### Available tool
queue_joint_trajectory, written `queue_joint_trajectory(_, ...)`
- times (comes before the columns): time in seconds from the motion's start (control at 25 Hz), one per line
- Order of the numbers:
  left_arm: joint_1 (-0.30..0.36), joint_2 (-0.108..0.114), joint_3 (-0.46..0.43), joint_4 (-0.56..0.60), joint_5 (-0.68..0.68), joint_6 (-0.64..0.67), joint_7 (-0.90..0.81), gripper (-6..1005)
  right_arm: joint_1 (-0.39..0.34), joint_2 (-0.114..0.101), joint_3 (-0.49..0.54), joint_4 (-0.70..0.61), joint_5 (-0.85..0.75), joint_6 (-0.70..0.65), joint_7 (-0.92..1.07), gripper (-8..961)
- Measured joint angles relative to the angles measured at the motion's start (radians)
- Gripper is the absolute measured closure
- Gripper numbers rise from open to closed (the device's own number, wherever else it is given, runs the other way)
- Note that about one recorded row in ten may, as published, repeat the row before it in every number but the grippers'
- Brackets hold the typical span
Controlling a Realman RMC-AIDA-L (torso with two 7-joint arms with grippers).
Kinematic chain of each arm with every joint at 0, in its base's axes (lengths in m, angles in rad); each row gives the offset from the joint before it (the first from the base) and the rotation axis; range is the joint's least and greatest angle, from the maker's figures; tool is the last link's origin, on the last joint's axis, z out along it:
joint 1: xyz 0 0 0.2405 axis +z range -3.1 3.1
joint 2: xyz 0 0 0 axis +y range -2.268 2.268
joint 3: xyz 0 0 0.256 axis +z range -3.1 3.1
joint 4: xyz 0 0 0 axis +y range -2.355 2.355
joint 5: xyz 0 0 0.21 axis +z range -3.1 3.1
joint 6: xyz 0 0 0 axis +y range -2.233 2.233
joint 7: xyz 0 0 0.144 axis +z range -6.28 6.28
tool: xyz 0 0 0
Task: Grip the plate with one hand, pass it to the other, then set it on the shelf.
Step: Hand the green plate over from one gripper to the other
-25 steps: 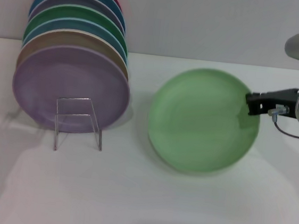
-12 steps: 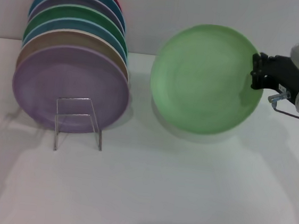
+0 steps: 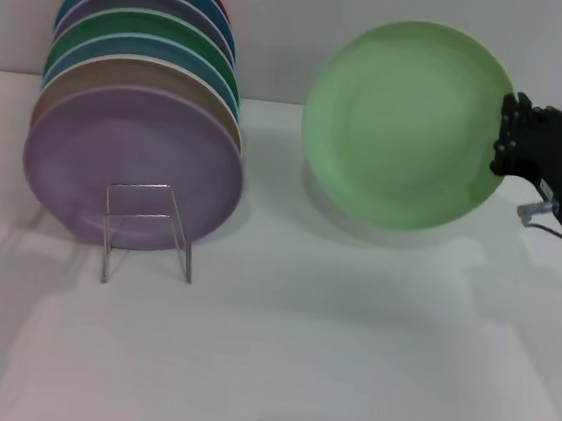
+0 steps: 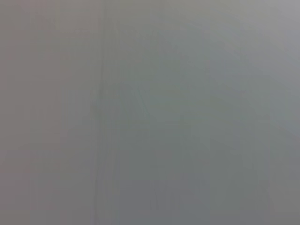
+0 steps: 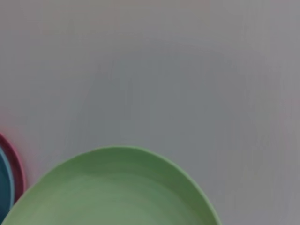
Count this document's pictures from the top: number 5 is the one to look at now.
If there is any light green plate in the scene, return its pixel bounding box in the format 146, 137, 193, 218
0, 145, 223, 225

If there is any teal blue plate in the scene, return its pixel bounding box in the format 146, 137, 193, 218
0, 146, 15, 210

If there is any red plate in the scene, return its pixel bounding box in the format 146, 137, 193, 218
0, 132, 26, 204

